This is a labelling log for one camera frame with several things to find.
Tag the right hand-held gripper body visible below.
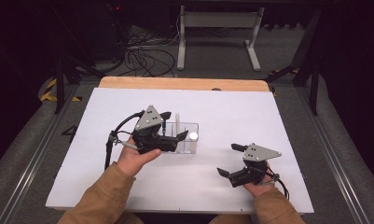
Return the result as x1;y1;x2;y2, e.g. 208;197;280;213
229;143;283;189

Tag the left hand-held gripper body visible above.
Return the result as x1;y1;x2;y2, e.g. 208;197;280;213
132;105;180;155

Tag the white tube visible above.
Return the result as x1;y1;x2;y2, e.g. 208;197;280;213
188;132;199;154

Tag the white marker pen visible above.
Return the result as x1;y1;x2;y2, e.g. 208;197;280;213
174;113;181;138

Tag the clear plastic organizer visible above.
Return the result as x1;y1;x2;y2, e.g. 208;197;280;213
158;121;200;155

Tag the person's right hand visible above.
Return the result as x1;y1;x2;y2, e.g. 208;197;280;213
242;162;281;199

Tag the person's left hand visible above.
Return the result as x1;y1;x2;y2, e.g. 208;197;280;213
116;136;163;178

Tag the wooden table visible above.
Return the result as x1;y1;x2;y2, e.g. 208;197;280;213
98;77;270;92

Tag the white board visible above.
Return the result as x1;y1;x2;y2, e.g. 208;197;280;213
45;87;315;215

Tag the person's right leg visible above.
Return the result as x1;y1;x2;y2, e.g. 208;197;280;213
208;214;254;224

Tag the black metal stand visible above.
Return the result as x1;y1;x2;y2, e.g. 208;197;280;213
52;6;106;115
265;8;322;116

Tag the dark equipment with red light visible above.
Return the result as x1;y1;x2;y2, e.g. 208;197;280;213
90;0;131;63

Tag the yellow black hazard tape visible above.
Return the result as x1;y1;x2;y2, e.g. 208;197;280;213
39;77;82;103

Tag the white metal stand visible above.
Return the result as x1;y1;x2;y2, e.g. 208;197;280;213
176;5;266;72

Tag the right hand-held gripper cable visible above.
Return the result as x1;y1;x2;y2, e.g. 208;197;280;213
265;169;291;200

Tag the hand-held gripper cable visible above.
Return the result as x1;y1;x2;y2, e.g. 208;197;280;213
265;169;291;200
104;110;145;172

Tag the left hand-held gripper cable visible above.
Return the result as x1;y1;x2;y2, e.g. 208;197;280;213
104;110;145;172

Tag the tangle of floor cables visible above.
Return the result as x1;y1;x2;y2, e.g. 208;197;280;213
113;15;183;78

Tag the aluminium floor rail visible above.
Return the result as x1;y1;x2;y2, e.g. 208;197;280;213
295;87;374;224
0;85;80;224

